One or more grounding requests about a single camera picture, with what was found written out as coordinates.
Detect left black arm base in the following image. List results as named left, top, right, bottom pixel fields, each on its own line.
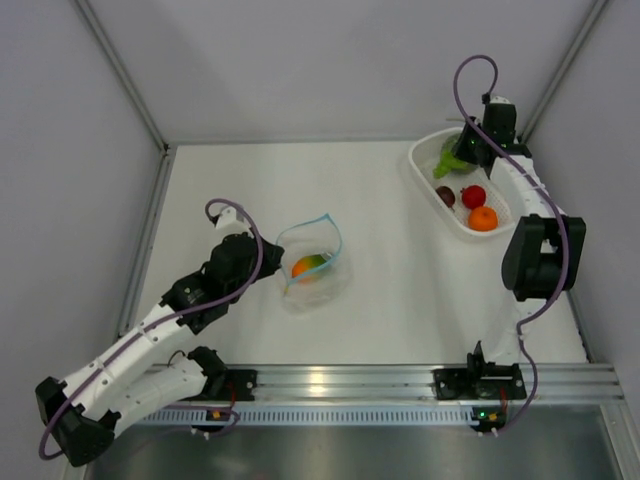
left=183, top=368, right=258, bottom=403

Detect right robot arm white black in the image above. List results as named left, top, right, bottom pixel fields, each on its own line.
left=454, top=93, right=586, bottom=366

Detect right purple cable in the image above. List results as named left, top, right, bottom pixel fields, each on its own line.
left=452, top=53, right=571, bottom=436

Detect aluminium mounting rail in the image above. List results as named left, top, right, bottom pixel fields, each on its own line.
left=247, top=363, right=625, bottom=406

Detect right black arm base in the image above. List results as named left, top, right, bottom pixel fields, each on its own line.
left=433, top=342, right=527, bottom=401

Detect purple cable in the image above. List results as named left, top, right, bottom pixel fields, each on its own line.
left=452, top=53, right=571, bottom=436
left=37, top=198, right=265, bottom=460

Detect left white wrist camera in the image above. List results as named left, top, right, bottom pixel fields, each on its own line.
left=214, top=207, right=246, bottom=234

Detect dark purple fake plum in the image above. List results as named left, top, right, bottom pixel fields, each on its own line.
left=436, top=186, right=456, bottom=208

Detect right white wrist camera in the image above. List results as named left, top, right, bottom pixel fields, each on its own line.
left=485, top=96, right=516, bottom=112

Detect red fake apple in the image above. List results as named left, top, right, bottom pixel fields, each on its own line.
left=461, top=185, right=487, bottom=210

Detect clear zip top bag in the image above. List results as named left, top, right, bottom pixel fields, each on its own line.
left=276, top=213, right=352, bottom=314

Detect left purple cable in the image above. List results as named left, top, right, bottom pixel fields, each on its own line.
left=37, top=198, right=265, bottom=460

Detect white perforated plastic basket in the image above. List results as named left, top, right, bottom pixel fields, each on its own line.
left=408, top=126, right=515, bottom=243

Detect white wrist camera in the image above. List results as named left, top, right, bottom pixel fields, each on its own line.
left=485, top=96, right=516, bottom=112
left=214, top=207, right=246, bottom=234

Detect green orange fake mango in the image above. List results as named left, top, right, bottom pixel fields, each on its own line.
left=291, top=254, right=326, bottom=279

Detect white slotted cable duct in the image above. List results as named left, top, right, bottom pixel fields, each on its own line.
left=139, top=405, right=504, bottom=427

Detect green fake grapes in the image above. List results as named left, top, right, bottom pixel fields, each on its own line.
left=432, top=150, right=468, bottom=179

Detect orange fake carrot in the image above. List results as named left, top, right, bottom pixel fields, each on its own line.
left=467, top=206, right=499, bottom=232

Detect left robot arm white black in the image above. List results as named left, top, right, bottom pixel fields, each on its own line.
left=35, top=232, right=285, bottom=467

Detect green fake melon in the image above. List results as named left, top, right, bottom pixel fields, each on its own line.
left=440, top=134, right=478, bottom=173

